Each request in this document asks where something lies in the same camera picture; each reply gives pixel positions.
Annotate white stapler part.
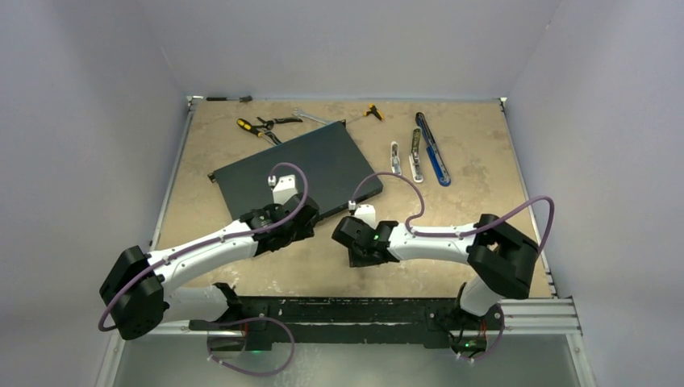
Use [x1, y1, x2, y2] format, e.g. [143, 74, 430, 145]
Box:
[390, 141, 402, 176]

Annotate blue stapler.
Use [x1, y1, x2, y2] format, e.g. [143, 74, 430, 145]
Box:
[415, 112, 452, 187]

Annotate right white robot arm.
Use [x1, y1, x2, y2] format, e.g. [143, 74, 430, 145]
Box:
[332, 214, 540, 328]

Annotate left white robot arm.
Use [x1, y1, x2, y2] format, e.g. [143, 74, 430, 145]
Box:
[98, 193, 319, 340]

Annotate silver wrench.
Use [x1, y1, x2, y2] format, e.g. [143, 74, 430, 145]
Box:
[293, 108, 331, 125]

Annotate small yellow black screwdriver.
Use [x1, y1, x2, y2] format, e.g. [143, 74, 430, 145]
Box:
[345, 104, 385, 124]

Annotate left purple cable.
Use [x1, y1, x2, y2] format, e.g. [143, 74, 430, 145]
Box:
[98, 162, 311, 333]

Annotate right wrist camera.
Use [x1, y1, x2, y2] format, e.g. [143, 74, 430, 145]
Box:
[348, 201, 377, 228]

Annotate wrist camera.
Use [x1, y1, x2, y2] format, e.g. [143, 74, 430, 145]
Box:
[348, 201, 377, 228]
[267, 174, 298, 205]

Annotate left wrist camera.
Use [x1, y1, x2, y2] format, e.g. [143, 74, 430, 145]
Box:
[267, 174, 298, 205]

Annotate dark flat network switch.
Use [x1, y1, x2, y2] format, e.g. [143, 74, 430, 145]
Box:
[209, 122, 383, 218]

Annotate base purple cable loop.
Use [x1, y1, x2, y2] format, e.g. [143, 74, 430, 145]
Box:
[206, 314, 296, 377]

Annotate black handled cutters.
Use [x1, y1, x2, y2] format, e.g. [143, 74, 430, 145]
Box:
[256, 116, 302, 131]

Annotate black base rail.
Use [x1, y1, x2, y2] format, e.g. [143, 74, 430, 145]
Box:
[189, 296, 503, 351]

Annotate black tool at wall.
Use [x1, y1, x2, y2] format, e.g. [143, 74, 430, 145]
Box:
[205, 95, 253, 103]

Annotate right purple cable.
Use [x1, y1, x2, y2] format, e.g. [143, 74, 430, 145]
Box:
[347, 172, 556, 363]

